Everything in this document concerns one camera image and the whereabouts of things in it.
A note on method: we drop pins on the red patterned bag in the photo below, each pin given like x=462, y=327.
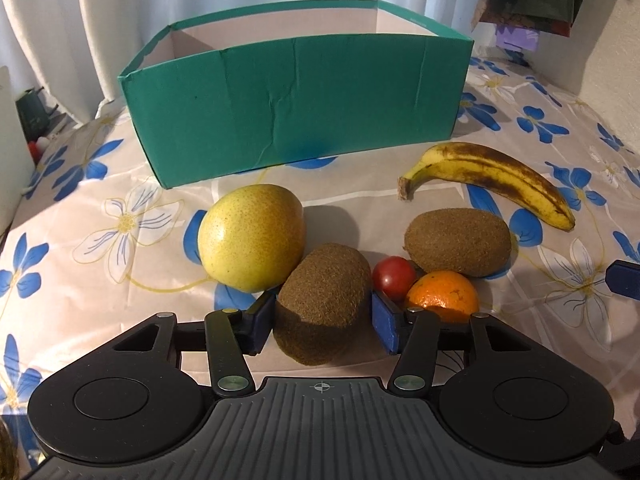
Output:
x=525, y=22

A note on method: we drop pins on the white router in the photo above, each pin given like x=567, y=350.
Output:
x=10, y=160

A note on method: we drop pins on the orange tangerine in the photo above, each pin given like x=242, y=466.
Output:
x=442, y=295

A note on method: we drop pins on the yellow pear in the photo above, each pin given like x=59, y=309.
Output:
x=250, y=237

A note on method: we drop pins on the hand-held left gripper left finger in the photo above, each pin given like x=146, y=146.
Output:
x=262, y=325

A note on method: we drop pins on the red and white figurine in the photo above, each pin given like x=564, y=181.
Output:
x=37, y=150

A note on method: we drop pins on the spotted yellow banana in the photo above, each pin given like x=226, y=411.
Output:
x=500, y=172

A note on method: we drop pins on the purple box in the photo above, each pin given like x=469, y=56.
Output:
x=517, y=37

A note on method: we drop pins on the teal cardboard box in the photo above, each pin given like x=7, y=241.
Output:
x=300, y=105

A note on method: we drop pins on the brown kiwi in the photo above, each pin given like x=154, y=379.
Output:
x=322, y=305
x=457, y=242

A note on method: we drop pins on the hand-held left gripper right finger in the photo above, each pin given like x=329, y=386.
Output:
x=385, y=322

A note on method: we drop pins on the dark green kettle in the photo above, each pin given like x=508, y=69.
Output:
x=32, y=110

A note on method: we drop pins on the red cherry tomato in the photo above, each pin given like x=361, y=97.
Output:
x=394, y=274

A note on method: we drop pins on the blue floral tablecloth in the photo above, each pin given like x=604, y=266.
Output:
x=125, y=270

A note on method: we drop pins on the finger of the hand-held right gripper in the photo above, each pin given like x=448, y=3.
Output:
x=625, y=280

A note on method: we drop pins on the white curtain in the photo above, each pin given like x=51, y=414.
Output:
x=125, y=10

